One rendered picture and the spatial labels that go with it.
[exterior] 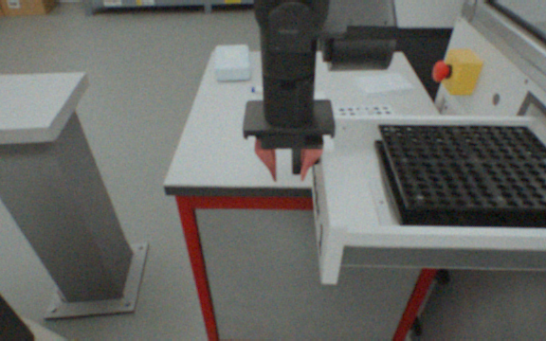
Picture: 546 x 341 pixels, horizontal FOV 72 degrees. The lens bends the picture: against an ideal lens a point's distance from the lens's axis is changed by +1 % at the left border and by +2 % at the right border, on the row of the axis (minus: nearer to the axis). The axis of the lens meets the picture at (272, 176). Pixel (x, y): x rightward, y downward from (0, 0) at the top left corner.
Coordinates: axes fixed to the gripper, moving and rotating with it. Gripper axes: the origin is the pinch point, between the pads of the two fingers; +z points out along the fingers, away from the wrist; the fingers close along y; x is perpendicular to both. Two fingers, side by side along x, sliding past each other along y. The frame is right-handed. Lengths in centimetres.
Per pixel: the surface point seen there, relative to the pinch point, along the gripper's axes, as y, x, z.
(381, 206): 12.6, -0.9, 5.2
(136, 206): -69, 81, 89
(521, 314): 38.3, -3.8, 27.6
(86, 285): -68, 32, 77
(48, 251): -73, 32, 58
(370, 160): 13.3, 10.9, 6.6
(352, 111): 13.8, 33.5, 11.0
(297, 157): 1.1, 1.6, -1.5
